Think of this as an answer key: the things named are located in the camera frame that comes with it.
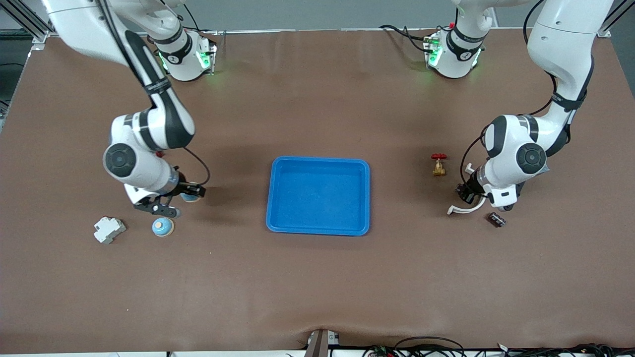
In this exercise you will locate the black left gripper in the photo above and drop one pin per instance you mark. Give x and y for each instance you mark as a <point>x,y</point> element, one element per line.
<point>467,190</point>

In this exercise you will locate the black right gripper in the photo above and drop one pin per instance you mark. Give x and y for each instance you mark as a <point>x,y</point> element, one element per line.
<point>185,188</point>

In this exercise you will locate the dark brown electrolytic capacitor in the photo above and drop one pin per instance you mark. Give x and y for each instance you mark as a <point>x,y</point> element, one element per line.
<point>496,219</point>
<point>461,192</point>

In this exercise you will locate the blue desk bell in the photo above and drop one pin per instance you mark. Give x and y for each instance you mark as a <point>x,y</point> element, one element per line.
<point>162,227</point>
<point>189,199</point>

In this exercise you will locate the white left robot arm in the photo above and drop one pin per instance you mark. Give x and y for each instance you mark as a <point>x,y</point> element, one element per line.
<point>560,29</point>

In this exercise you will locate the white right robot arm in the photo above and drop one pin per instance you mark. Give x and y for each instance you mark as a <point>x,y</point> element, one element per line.
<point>149,129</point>

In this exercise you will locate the blue plastic tray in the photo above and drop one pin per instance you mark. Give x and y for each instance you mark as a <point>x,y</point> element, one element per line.
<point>317,198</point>

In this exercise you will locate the white curved pipe clamp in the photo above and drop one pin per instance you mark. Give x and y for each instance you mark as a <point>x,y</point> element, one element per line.
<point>459,210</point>

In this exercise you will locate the white circuit breaker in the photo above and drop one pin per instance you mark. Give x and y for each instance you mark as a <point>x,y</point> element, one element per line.
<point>108,230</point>

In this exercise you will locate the circuit board with red light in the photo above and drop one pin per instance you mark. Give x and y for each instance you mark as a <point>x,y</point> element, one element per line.
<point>381,352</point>

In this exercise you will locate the grey brown camera bracket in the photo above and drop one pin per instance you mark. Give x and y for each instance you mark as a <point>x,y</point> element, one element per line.
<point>320,344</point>

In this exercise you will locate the aluminium frame profile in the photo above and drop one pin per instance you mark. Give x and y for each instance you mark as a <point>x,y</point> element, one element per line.
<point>604,32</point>
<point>31,22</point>

